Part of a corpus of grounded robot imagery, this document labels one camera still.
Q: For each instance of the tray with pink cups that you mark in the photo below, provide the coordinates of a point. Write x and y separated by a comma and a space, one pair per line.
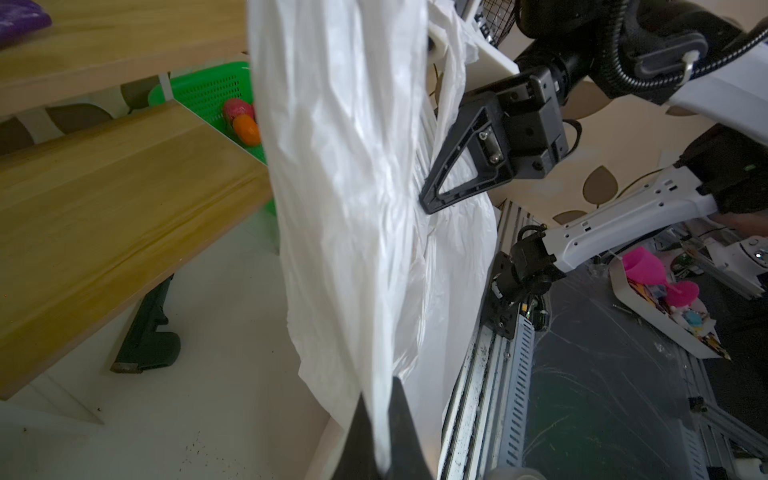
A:
641, 282

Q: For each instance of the right green basket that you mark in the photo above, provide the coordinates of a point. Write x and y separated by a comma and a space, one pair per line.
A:
205, 92

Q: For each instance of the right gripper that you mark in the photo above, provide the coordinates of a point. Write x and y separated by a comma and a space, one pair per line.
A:
512, 128

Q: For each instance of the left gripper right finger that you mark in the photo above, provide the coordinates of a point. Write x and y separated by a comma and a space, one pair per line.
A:
407, 459

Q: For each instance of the white plastic grocery bag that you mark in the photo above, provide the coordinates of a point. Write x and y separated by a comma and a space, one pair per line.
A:
354, 100

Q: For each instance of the red apple back left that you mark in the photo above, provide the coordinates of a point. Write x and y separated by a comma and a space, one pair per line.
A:
236, 107

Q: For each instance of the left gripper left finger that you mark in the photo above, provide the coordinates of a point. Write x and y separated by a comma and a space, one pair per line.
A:
357, 461

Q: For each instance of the purple Fox's candy bag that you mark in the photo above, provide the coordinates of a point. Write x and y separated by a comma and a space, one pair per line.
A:
21, 17

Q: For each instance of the orange fruit small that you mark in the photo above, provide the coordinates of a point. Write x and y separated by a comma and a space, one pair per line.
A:
247, 130

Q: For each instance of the white wooden two-tier shelf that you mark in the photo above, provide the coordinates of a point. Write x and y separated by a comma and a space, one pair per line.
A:
92, 221

